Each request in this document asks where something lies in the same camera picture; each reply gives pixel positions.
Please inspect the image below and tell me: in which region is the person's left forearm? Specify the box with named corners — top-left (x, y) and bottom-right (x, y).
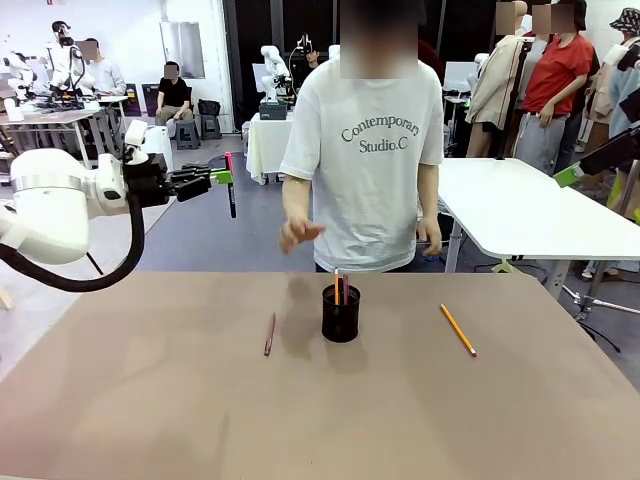
top-left (417, 162), bottom-right (442, 224)

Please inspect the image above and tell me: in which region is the grey wall panel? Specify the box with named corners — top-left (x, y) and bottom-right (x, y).
top-left (159, 21), bottom-right (206, 80)

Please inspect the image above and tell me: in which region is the person's left hand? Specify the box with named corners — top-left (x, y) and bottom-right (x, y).
top-left (415, 216), bottom-right (443, 259)

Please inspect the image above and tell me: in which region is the person in white t-shirt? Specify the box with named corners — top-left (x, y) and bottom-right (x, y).
top-left (279, 0), bottom-right (446, 274)

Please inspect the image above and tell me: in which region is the grey plastic stool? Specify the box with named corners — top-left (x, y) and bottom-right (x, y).
top-left (175, 119), bottom-right (202, 151)
top-left (200, 114), bottom-right (224, 141)

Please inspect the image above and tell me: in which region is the black mesh pen holder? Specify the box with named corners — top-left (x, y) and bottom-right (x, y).
top-left (321, 283), bottom-right (361, 344)

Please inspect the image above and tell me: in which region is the table with white cloth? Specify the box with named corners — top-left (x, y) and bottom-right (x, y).
top-left (246, 112), bottom-right (296, 185)

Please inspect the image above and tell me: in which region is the black shirt grey trousers person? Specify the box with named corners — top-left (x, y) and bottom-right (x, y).
top-left (298, 43), bottom-right (322, 71)

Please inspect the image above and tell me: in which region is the black equipment box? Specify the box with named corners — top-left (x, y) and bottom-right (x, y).
top-left (258, 99), bottom-right (290, 121)

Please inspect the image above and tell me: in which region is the cluttered grey work desk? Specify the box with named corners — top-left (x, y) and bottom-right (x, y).
top-left (0, 94), bottom-right (132, 171)

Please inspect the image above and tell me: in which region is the person's right hand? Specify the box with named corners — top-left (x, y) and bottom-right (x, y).
top-left (278, 218), bottom-right (327, 256)

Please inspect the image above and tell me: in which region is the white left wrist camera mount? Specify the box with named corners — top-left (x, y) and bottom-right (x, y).
top-left (122, 119), bottom-right (150, 166)

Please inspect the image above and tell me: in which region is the person with bucket hat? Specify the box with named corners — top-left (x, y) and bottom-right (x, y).
top-left (587, 7), bottom-right (640, 151)

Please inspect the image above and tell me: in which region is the dark red pen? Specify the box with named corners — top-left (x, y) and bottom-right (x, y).
top-left (263, 312), bottom-right (278, 357)

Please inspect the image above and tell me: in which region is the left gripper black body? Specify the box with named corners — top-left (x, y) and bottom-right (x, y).
top-left (123, 152), bottom-right (174, 209)

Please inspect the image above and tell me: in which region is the metal light stand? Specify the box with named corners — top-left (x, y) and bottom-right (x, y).
top-left (559, 279), bottom-right (640, 354)

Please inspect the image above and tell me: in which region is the seated person in black shirt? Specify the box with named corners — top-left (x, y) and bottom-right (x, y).
top-left (155, 60), bottom-right (195, 125)

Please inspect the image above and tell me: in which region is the seated person in white shirt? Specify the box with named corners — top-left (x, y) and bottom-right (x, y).
top-left (82, 38), bottom-right (127, 96)

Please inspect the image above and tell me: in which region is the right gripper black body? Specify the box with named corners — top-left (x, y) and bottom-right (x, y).
top-left (602, 122), bottom-right (640, 169)

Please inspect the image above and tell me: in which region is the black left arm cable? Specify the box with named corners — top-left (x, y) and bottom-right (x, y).
top-left (0, 192), bottom-right (146, 294)

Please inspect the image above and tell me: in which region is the person's right forearm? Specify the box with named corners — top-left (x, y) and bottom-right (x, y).
top-left (281, 174), bottom-right (315, 226)

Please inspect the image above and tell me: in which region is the person in red shirt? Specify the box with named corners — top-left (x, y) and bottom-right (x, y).
top-left (514, 0), bottom-right (601, 166)

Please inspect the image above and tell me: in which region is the black marker with pink cap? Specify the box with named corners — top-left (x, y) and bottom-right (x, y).
top-left (224, 151), bottom-right (238, 220)

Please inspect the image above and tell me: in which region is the person wearing headset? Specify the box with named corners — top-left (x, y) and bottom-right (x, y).
top-left (49, 20), bottom-right (86, 94)

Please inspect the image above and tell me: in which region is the white air purifier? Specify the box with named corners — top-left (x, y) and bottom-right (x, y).
top-left (141, 124), bottom-right (175, 174)

